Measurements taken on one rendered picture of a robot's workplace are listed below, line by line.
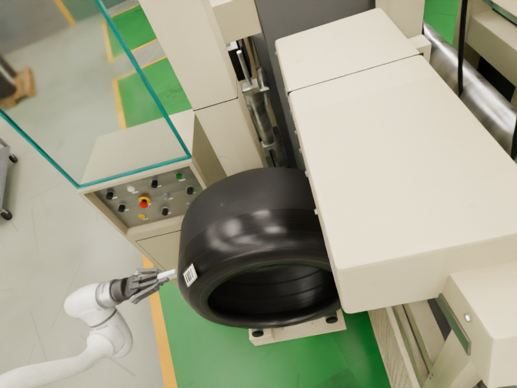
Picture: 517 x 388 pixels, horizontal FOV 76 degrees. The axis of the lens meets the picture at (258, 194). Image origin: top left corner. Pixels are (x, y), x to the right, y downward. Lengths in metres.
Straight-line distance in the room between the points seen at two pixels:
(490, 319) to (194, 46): 0.77
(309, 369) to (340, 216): 1.82
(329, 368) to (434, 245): 1.82
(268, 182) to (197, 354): 1.71
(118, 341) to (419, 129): 1.16
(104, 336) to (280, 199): 0.79
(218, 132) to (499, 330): 0.81
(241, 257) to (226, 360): 1.56
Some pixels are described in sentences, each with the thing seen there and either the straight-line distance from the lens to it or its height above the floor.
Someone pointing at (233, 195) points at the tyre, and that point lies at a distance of 0.91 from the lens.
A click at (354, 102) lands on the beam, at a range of 0.60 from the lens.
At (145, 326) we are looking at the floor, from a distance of 2.71.
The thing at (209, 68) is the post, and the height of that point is 1.76.
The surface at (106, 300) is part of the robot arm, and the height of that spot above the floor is 1.24.
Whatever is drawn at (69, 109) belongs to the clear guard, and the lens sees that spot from 1.42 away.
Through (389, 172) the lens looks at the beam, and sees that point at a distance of 0.49.
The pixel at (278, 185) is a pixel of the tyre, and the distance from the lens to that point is 0.91.
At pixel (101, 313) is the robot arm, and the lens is 1.33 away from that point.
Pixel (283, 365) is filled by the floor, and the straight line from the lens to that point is 2.25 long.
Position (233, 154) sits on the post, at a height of 1.47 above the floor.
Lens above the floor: 2.15
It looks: 47 degrees down
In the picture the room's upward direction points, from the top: 23 degrees counter-clockwise
